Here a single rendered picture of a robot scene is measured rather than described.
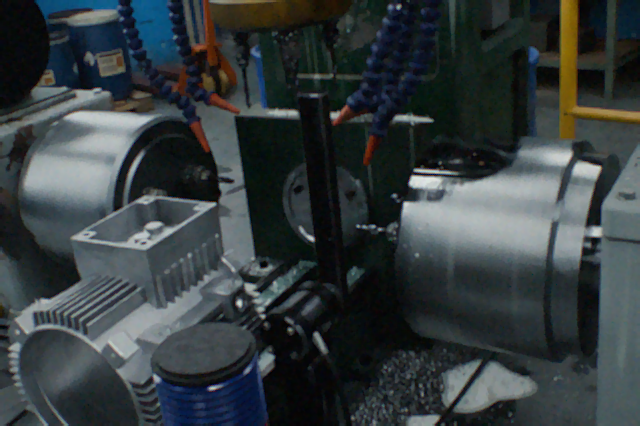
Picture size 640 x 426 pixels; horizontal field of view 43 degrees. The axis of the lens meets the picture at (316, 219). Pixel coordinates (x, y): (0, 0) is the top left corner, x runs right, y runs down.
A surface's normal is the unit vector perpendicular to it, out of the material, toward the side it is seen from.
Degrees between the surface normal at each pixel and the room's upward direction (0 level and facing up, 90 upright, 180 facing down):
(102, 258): 90
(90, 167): 51
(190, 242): 90
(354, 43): 90
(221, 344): 0
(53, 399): 66
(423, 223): 58
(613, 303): 89
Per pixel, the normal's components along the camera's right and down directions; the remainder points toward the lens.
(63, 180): -0.48, -0.16
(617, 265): -0.50, 0.37
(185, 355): -0.11, -0.92
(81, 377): 0.72, -0.34
